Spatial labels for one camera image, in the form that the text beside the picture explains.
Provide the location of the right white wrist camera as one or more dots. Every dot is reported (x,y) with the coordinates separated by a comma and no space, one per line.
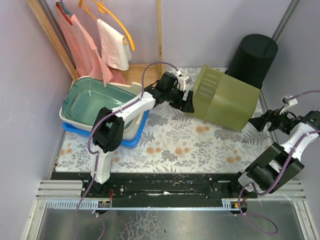
(288,103)

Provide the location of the blue plastic tray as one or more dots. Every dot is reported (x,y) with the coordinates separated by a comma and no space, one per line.
(130,142)

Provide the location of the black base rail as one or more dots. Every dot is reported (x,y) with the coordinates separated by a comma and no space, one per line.
(161,191)

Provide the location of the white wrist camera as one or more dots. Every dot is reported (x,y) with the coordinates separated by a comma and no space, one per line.
(182,80)
(288,103)

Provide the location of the green mesh basket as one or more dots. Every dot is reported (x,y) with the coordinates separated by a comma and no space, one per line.
(223,100)

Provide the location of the large black plastic bin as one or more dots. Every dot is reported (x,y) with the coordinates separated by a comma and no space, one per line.
(253,59)

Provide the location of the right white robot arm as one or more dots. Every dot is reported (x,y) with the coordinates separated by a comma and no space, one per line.
(279,163)

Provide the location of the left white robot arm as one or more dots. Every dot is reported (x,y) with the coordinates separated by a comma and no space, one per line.
(107,132)

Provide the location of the white hanging towel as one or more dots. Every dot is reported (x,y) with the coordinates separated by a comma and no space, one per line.
(114,52)

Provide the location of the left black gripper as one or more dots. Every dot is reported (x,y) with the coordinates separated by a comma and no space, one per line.
(185,100)

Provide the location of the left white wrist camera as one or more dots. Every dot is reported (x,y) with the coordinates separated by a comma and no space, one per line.
(182,80)

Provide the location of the pink hanging towel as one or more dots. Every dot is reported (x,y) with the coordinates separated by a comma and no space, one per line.
(84,50)

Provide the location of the floral table mat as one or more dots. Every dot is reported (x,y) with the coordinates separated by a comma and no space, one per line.
(173,142)

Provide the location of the orange clothes hanger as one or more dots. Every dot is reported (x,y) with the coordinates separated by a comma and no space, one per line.
(127,39)

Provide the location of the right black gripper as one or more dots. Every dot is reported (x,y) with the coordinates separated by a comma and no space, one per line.
(264,120)

